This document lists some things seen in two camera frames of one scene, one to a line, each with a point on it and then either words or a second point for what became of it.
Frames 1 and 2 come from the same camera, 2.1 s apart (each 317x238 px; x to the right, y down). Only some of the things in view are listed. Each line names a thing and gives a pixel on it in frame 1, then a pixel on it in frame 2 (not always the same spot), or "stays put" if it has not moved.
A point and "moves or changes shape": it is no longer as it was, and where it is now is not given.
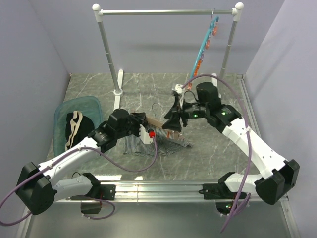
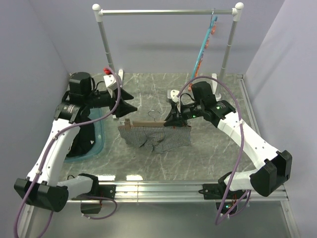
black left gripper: (138, 118) → (124, 108)
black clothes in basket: (84, 127) stays put
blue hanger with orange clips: (205, 44) stays put
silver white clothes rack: (119, 85) stays put
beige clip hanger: (173, 134) moves or changes shape
